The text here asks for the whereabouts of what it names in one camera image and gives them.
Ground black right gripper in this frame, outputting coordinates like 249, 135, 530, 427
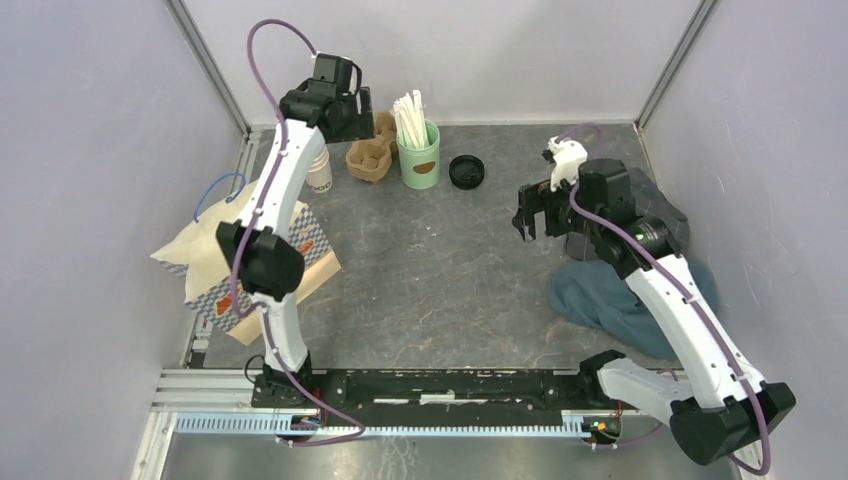
511, 170, 602, 241

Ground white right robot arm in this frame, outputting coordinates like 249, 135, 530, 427
512, 158, 796, 476

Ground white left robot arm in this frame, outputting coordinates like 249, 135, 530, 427
216, 53, 374, 408

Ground checkered paper takeout bag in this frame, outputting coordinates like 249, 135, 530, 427
150, 173, 343, 347

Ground brown cardboard cup carrier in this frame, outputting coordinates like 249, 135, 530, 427
345, 111, 397, 183

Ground stack of white paper cups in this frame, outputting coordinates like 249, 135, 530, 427
306, 146, 333, 193

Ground white paper-wrapped straws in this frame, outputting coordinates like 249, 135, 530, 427
391, 89, 431, 150

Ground black spare cup lid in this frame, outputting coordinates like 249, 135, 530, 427
449, 154, 485, 190

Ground green straw holder cup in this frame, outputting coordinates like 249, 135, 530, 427
397, 120, 441, 190

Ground teal blue cloth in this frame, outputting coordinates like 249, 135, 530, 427
547, 256, 719, 362

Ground grey checked cloth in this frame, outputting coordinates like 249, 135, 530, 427
564, 168, 691, 261

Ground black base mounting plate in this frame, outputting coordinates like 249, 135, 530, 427
246, 367, 631, 429

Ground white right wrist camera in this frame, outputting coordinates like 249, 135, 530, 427
544, 137, 588, 192

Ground aluminium frame rail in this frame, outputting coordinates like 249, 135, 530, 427
130, 369, 318, 479

